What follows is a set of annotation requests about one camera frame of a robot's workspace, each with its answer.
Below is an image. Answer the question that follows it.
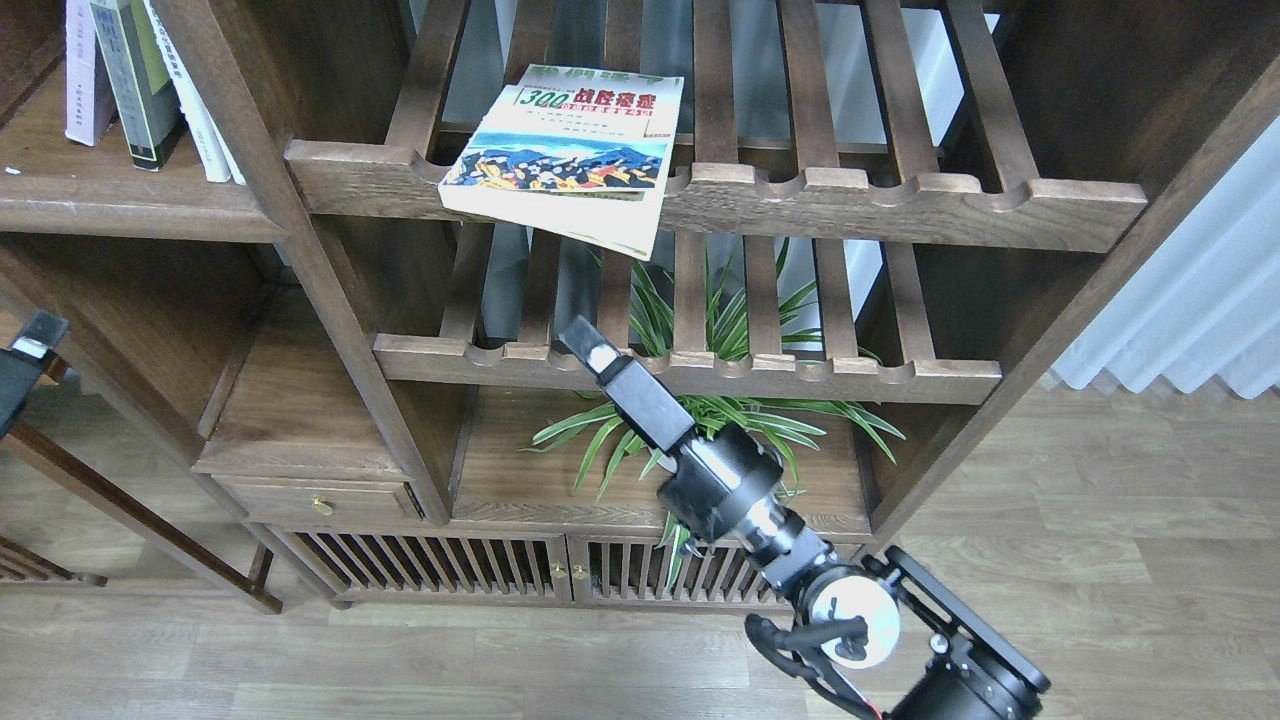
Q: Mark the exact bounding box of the white purple-edged book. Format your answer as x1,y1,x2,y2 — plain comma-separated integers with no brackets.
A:
64,1,116,147

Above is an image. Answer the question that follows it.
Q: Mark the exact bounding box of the white plant pot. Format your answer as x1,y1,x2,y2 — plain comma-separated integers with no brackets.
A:
641,445,677,477

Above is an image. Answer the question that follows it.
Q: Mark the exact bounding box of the white upright book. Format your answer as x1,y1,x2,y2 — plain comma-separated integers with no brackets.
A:
143,1,246,184

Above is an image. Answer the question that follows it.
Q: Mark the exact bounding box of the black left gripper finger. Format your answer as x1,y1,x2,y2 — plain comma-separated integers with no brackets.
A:
1,310,70,438

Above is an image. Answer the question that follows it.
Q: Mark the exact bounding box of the dark wooden bookshelf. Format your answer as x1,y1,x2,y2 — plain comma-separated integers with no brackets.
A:
3,1,1277,609

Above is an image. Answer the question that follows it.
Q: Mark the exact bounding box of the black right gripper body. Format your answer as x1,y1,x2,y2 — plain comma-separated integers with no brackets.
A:
657,424,800,556

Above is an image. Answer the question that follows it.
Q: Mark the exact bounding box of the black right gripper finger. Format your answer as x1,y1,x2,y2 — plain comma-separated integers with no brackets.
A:
559,315,695,462

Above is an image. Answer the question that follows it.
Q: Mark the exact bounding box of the colourful cover paperback book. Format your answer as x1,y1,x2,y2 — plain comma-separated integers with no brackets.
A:
438,64,684,261

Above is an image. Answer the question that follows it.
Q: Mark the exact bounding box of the white curtain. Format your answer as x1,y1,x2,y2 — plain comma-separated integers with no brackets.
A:
1051,122,1279,398

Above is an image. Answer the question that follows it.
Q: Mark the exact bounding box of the black and green book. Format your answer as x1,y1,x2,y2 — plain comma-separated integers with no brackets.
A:
90,1,184,172

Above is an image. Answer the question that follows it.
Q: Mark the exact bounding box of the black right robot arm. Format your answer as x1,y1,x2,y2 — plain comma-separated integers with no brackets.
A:
561,316,1051,719

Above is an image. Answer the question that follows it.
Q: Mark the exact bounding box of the green spider plant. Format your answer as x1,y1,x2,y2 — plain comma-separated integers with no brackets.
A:
529,236,908,591

